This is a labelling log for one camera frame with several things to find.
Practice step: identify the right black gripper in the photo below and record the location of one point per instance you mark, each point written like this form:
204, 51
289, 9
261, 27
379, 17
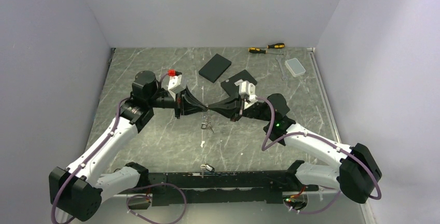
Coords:
222, 107

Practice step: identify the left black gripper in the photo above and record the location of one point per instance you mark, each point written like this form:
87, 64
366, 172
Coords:
194, 109

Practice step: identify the large metal keyring with keys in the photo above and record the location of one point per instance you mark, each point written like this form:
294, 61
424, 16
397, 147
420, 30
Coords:
207, 120

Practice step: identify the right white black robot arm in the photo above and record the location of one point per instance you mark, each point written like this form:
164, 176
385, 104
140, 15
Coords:
350, 169

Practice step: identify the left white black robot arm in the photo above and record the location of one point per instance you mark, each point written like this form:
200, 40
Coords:
79, 189

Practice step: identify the black box with label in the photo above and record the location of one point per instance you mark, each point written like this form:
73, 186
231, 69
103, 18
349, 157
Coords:
231, 85

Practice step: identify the plain black box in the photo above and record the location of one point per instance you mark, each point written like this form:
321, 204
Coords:
214, 68

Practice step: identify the lower orange black screwdriver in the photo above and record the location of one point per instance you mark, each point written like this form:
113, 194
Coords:
262, 51

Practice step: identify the orange black screwdriver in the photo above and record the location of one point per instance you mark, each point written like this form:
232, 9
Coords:
275, 46
262, 51

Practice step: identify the small silver wrench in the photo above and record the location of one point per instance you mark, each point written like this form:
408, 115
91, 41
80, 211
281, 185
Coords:
279, 61

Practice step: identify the translucent white plastic case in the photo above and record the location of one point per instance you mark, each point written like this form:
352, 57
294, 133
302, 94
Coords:
295, 67

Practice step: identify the upper orange black screwdriver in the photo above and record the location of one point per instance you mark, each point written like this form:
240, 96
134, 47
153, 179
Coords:
275, 46

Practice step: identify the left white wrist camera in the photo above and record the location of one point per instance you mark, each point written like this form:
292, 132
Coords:
177, 83

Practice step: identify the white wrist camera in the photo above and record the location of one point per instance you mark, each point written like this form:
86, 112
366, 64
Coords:
177, 83
247, 92

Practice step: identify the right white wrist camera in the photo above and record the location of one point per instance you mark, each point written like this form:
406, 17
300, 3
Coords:
247, 92

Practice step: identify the black base frame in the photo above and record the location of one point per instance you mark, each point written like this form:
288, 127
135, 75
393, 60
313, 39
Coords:
270, 187

